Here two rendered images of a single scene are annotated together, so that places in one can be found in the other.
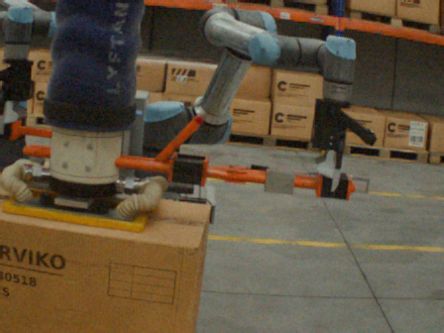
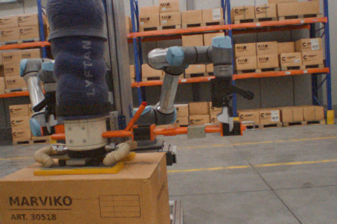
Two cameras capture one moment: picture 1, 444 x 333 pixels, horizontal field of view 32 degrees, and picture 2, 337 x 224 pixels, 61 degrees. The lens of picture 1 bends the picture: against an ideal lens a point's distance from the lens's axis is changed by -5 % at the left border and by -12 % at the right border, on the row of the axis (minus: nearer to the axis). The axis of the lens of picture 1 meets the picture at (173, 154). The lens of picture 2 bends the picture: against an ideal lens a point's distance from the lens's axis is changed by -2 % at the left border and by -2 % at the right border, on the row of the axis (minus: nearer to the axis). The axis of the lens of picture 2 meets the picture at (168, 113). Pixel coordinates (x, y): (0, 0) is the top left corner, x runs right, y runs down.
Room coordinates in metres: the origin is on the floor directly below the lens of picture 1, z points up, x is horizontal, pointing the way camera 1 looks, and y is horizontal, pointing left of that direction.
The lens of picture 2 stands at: (0.73, -0.19, 1.38)
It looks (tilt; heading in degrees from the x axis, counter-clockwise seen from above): 5 degrees down; 2
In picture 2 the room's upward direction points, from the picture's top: 4 degrees counter-clockwise
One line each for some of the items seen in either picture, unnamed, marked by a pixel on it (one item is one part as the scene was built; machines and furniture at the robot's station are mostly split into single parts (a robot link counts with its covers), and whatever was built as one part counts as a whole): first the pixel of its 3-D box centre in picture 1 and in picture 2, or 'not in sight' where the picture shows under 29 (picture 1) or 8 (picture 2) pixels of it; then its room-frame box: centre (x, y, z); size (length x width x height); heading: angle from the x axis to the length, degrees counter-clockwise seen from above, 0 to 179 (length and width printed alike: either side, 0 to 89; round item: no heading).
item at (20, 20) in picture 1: (18, 25); (50, 72); (2.21, 0.47, 1.50); 0.09 x 0.08 x 0.11; 37
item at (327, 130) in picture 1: (330, 125); (221, 92); (1.87, -0.36, 1.34); 0.09 x 0.08 x 0.12; 85
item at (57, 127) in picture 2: (4, 128); (52, 130); (2.21, 0.48, 1.20); 0.09 x 0.08 x 0.05; 175
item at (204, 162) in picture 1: (188, 168); (144, 132); (1.90, -0.04, 1.20); 0.10 x 0.08 x 0.06; 175
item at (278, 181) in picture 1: (278, 181); (196, 131); (1.88, -0.25, 1.19); 0.07 x 0.07 x 0.04; 85
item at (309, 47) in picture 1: (312, 54); (205, 54); (1.96, -0.32, 1.50); 0.11 x 0.11 x 0.08; 22
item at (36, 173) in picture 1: (82, 182); (87, 150); (1.92, 0.21, 1.14); 0.34 x 0.25 x 0.06; 85
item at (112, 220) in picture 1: (72, 207); (79, 165); (1.83, 0.22, 1.10); 0.34 x 0.10 x 0.05; 85
